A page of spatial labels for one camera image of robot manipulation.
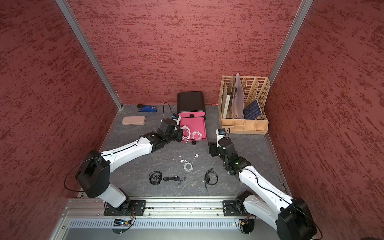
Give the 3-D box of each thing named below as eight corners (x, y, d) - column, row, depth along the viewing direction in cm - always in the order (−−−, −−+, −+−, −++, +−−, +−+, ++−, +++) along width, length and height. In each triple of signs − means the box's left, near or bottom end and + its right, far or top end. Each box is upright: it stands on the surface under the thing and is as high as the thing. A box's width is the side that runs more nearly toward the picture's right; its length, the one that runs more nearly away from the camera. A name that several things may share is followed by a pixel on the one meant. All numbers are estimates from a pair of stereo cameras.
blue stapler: (137, 111, 119) (135, 107, 116) (139, 107, 123) (138, 103, 119) (155, 113, 118) (154, 110, 115) (157, 109, 121) (156, 105, 118)
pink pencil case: (122, 124, 111) (120, 122, 109) (125, 118, 115) (123, 116, 112) (144, 124, 111) (143, 122, 109) (146, 118, 115) (145, 116, 112)
